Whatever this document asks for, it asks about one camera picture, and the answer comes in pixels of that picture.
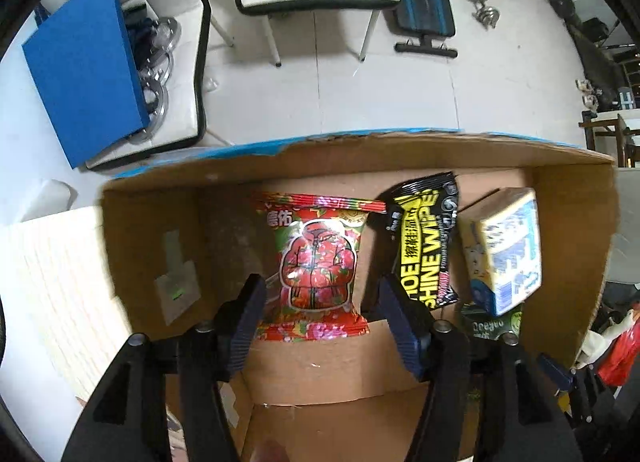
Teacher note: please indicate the black exercise mat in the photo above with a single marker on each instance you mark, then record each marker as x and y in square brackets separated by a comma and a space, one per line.
[597, 67]

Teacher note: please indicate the white chair with black frame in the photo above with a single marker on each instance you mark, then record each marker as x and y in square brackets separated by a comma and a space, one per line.
[187, 87]

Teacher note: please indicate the black yellow wipe packet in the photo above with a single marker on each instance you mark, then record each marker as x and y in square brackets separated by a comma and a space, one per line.
[425, 252]

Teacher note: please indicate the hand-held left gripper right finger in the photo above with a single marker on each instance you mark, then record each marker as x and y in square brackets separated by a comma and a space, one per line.
[400, 329]

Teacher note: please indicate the white woven mat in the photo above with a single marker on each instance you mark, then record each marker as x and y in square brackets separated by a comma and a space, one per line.
[55, 292]

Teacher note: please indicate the white paper sheet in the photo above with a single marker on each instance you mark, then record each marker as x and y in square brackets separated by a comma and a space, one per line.
[50, 199]

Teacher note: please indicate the wooden chair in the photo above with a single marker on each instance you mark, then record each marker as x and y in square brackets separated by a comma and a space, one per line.
[617, 129]

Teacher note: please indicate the red floral jacket-print packet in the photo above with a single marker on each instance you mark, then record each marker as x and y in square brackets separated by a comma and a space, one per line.
[315, 262]

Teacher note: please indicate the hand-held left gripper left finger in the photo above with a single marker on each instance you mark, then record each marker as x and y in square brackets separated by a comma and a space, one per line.
[246, 322]

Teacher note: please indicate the dark green packet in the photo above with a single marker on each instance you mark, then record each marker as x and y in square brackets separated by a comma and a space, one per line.
[492, 324]

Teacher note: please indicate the large cardboard box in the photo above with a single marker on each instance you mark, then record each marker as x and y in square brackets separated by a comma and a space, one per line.
[320, 367]

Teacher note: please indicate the red plastic bag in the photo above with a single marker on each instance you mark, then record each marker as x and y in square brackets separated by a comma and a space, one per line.
[620, 352]

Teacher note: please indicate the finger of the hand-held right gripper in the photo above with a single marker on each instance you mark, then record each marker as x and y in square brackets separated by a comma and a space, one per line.
[555, 372]

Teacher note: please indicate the blue board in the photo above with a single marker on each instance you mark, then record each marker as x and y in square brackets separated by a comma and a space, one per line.
[85, 72]

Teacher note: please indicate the clear round glass lids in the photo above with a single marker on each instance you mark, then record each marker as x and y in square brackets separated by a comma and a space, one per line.
[157, 67]

